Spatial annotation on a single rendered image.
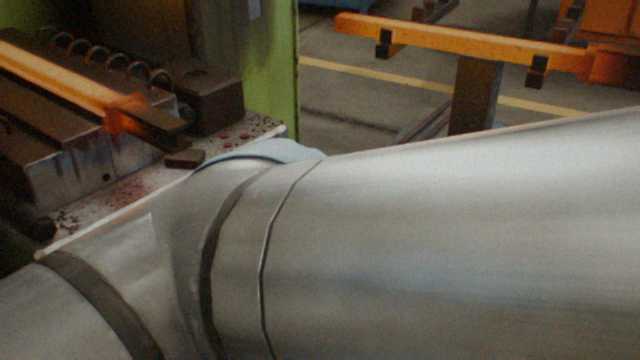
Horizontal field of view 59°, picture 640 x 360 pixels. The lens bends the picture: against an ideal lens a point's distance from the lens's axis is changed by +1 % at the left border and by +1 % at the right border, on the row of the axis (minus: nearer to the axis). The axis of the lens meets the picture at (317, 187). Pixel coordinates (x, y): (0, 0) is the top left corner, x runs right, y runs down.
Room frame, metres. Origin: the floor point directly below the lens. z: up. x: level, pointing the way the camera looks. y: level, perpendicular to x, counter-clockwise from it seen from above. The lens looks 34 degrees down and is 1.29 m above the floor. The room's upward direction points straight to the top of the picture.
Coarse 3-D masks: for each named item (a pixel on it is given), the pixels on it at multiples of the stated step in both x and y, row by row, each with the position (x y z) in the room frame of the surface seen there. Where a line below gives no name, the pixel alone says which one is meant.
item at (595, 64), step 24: (336, 24) 0.83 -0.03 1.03; (360, 24) 0.81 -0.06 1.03; (384, 24) 0.80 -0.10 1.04; (408, 24) 0.79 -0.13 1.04; (432, 48) 0.76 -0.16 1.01; (456, 48) 0.74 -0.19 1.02; (480, 48) 0.73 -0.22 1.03; (504, 48) 0.71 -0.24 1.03; (528, 48) 0.70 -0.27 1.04; (552, 48) 0.69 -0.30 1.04; (576, 48) 0.69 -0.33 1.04; (600, 48) 0.66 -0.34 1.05; (624, 48) 0.66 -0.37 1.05; (576, 72) 0.67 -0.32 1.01; (600, 72) 0.66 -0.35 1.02; (624, 72) 0.65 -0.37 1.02
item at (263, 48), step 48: (96, 0) 1.03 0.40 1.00; (144, 0) 0.93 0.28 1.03; (192, 0) 0.86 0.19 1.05; (240, 0) 0.93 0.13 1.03; (288, 0) 1.04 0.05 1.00; (144, 48) 0.95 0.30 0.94; (192, 48) 0.86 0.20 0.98; (240, 48) 0.93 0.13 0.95; (288, 48) 1.03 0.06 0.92; (288, 96) 1.03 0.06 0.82
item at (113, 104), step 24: (0, 48) 0.77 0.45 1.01; (24, 72) 0.71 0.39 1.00; (48, 72) 0.68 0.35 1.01; (72, 72) 0.68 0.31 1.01; (72, 96) 0.63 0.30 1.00; (96, 96) 0.61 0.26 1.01; (120, 96) 0.61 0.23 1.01; (120, 120) 0.57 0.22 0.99; (144, 120) 0.54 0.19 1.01; (168, 120) 0.54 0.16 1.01; (168, 144) 0.53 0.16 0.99
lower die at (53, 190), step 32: (0, 32) 0.89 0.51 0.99; (0, 64) 0.73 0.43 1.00; (64, 64) 0.75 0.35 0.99; (96, 64) 0.75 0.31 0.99; (0, 96) 0.65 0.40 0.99; (32, 96) 0.65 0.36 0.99; (64, 96) 0.63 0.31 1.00; (160, 96) 0.65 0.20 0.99; (0, 128) 0.58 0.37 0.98; (32, 128) 0.57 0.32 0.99; (64, 128) 0.56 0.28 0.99; (96, 128) 0.56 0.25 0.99; (0, 160) 0.53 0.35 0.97; (32, 160) 0.51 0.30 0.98; (64, 160) 0.53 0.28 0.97; (96, 160) 0.56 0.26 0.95; (128, 160) 0.59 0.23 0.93; (32, 192) 0.50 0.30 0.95; (64, 192) 0.52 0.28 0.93
